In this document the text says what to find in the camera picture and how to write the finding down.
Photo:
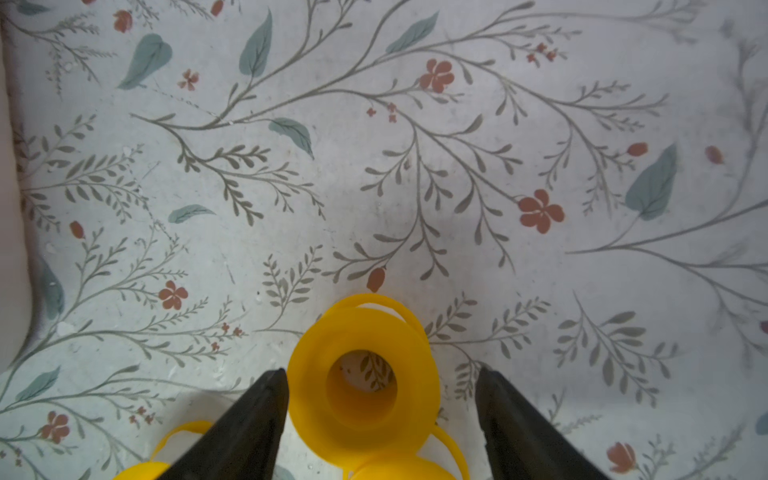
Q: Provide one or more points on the white plastic storage box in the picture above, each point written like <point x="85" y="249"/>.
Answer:
<point x="16" y="288"/>

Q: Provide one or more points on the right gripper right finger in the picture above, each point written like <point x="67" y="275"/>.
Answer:
<point x="520" y="442"/>

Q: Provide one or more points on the yellow tape roll right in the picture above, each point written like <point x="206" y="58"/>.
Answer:
<point x="411" y="466"/>

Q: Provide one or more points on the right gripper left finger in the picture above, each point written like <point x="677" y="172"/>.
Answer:
<point x="243" y="444"/>

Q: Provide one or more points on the yellow tape roll left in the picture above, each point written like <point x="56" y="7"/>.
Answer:
<point x="171" y="448"/>

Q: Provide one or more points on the yellow tape roll top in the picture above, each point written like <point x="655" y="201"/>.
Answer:
<point x="348" y="427"/>

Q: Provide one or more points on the yellow tape roll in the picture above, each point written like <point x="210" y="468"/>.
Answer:
<point x="411" y="466"/>
<point x="348" y="427"/>
<point x="171" y="448"/>

